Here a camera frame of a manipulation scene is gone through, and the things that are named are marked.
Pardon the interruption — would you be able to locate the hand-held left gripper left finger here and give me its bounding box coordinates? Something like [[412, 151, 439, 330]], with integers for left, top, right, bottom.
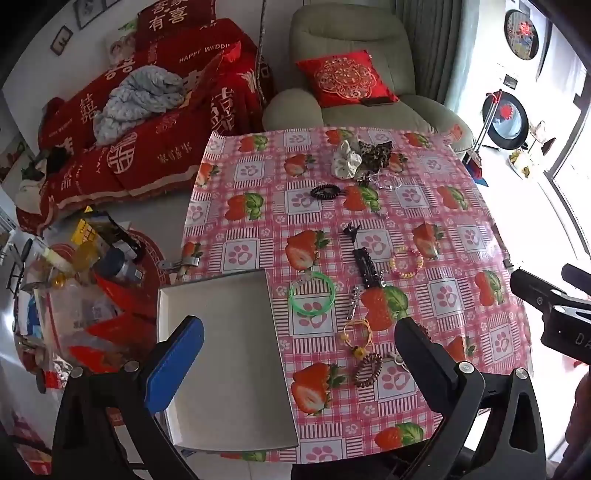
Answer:
[[51, 316, 205, 480]]

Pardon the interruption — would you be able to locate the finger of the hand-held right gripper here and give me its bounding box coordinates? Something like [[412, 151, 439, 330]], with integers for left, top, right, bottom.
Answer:
[[510, 268, 571, 319], [562, 264, 591, 291]]

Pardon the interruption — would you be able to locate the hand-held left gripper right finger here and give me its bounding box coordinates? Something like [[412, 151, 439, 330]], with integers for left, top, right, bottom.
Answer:
[[394, 318, 548, 480]]

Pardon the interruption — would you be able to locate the yellow cord bracelet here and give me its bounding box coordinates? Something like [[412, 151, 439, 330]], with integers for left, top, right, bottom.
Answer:
[[342, 318, 372, 361]]

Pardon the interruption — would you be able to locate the white shallow tray box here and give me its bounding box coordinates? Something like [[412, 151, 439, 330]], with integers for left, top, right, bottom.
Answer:
[[156, 269, 300, 450]]

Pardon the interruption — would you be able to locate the brown spiral hair tie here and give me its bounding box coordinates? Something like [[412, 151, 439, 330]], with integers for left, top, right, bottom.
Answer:
[[353, 353, 384, 387]]

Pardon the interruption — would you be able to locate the pink yellow bead bracelet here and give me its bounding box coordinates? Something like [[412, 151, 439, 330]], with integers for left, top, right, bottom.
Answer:
[[389, 248, 426, 278]]

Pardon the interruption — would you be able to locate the black lace hair clip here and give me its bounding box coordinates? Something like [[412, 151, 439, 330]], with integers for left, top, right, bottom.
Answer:
[[353, 248, 387, 289]]

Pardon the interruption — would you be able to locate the green plastic bangle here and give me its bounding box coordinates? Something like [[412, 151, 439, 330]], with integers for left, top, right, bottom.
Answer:
[[288, 272, 336, 316]]

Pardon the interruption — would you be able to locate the person's right forearm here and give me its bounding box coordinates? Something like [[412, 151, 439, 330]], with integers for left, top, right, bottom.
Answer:
[[566, 369, 591, 480]]

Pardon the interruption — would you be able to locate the red paper packet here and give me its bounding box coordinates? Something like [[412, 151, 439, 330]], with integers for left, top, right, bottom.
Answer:
[[69, 344, 134, 374], [88, 314, 158, 352], [95, 272, 155, 319]]

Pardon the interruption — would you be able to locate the silver tablecloth clamp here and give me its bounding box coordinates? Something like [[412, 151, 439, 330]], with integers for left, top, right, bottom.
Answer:
[[159, 256, 200, 271]]

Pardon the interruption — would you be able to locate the round red top side table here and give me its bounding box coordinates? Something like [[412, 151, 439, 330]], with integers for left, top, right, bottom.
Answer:
[[14, 217, 171, 416]]

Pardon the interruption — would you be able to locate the clear plastic zip bag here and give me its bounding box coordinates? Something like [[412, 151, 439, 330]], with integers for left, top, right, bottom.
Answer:
[[32, 281, 121, 352]]

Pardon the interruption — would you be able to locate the blue lid jar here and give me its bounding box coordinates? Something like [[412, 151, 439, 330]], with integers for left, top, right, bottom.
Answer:
[[99, 249, 144, 282]]

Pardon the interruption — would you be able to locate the yellow jar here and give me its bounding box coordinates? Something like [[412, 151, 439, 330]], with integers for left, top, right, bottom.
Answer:
[[74, 244, 100, 278]]

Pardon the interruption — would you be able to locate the black package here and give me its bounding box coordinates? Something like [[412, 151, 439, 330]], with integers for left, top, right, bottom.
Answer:
[[95, 212, 144, 264]]

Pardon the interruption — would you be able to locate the white tube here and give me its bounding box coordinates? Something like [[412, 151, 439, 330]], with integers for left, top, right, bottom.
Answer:
[[44, 247, 75, 268]]

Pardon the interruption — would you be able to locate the yellow box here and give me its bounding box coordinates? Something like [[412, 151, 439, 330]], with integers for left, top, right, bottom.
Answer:
[[71, 219, 100, 245]]

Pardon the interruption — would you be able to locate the pink strawberry print tablecloth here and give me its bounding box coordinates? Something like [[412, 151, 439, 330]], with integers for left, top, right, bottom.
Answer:
[[181, 127, 534, 464]]

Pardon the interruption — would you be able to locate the white washing machine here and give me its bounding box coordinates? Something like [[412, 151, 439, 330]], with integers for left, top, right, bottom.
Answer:
[[480, 69, 550, 153]]

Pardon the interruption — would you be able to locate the red broom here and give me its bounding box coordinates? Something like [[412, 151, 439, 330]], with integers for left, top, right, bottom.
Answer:
[[466, 90, 502, 162]]

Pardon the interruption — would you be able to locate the leopard print scrunchie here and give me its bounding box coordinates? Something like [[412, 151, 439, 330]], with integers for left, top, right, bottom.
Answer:
[[358, 141, 394, 174]]

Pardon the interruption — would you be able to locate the white dotted scrunchie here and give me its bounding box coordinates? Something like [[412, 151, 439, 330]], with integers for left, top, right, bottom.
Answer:
[[331, 138, 365, 178]]

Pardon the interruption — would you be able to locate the red printed sofa blanket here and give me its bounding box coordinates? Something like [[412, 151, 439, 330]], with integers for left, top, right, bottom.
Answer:
[[16, 18, 275, 236]]

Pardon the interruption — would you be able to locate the black and white cloth pile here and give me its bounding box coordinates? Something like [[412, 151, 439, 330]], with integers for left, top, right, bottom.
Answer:
[[18, 148, 70, 208]]

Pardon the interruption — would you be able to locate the white stacked dryer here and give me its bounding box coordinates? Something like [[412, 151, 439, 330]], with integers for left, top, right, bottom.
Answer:
[[501, 0, 555, 84]]

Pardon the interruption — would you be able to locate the grey curtain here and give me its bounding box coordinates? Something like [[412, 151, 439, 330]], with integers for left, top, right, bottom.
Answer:
[[394, 0, 462, 107]]

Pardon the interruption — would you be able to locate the crumpled grey blanket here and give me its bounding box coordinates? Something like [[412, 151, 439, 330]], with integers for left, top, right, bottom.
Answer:
[[93, 65, 185, 141]]

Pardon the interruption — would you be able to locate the red embroidered cushion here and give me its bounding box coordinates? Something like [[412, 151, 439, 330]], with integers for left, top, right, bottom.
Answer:
[[295, 50, 400, 108]]

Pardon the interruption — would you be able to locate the grey green armchair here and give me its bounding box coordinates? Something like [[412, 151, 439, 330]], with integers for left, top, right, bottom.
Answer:
[[262, 4, 476, 153]]

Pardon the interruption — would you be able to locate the white printed cushion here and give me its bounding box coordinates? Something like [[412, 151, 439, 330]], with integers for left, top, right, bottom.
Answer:
[[106, 32, 139, 63]]

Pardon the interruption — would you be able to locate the red printed pillow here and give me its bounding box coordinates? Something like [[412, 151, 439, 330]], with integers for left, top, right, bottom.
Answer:
[[136, 0, 218, 51]]

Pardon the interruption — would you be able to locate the clear bead chain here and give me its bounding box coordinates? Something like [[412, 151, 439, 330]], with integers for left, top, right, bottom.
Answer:
[[369, 173, 407, 192]]

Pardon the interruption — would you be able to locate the small wall picture frame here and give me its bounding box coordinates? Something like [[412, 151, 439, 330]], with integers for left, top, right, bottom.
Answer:
[[50, 25, 74, 56]]

